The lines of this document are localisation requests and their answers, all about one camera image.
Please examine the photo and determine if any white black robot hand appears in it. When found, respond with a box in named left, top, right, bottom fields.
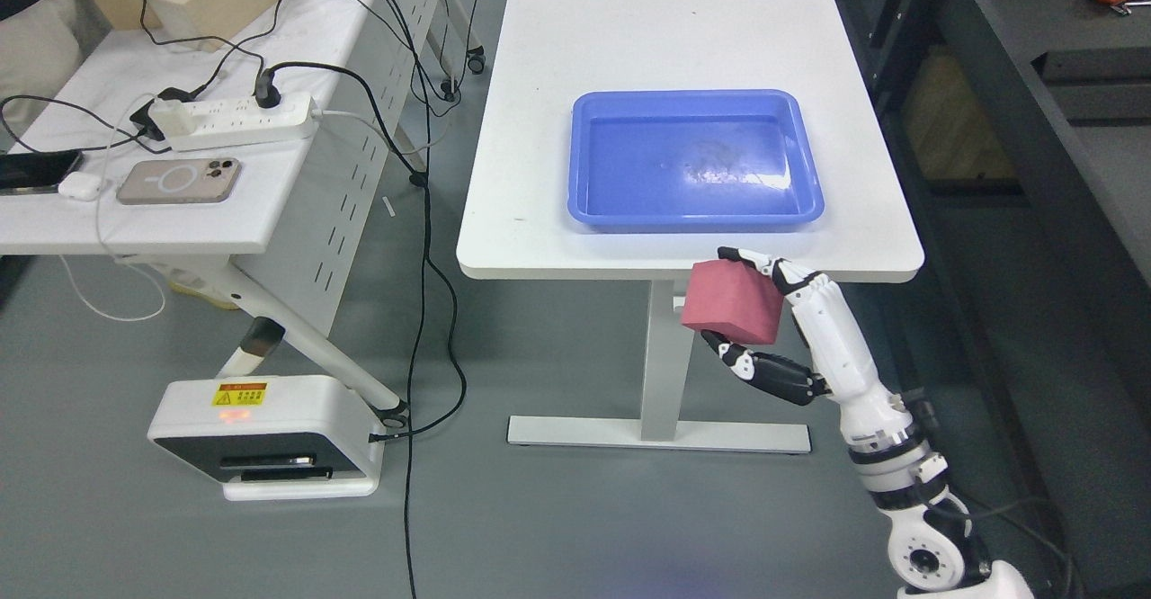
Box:
left=698, top=247, right=904, bottom=407

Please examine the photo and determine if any pink foam block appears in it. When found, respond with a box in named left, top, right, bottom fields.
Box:
left=680, top=259, right=784, bottom=344

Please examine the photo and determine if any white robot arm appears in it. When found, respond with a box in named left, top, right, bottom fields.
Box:
left=840, top=393, right=1032, bottom=598

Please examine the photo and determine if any blue plastic tray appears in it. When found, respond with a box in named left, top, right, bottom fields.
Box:
left=567, top=88, right=825, bottom=233

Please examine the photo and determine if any black right shelf rack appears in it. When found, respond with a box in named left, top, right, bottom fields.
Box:
left=834, top=0, right=1148, bottom=598

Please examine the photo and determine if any white desk with leg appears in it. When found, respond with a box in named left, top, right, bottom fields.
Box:
left=456, top=0, right=924, bottom=454

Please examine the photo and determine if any white floor device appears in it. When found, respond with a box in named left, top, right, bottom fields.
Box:
left=147, top=376, right=384, bottom=501

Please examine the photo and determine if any white side table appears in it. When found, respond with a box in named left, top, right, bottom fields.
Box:
left=3, top=0, right=437, bottom=414

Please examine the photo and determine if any white power strip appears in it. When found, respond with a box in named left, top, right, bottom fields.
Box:
left=148, top=92, right=319, bottom=152

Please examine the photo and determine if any beige smartphone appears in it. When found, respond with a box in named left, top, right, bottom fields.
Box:
left=116, top=157, right=242, bottom=205

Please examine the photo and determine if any white earbuds case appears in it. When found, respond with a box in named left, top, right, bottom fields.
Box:
left=58, top=170, right=104, bottom=200

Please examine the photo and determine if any black smartphone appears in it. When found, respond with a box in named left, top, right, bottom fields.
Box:
left=1, top=149, right=84, bottom=196

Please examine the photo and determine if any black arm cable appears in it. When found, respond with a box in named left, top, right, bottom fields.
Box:
left=899, top=388, right=1080, bottom=599

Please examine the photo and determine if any black power cable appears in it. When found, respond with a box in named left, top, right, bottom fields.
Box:
left=254, top=61, right=468, bottom=599

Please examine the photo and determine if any white charging cable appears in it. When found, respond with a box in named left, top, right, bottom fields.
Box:
left=58, top=94, right=167, bottom=323

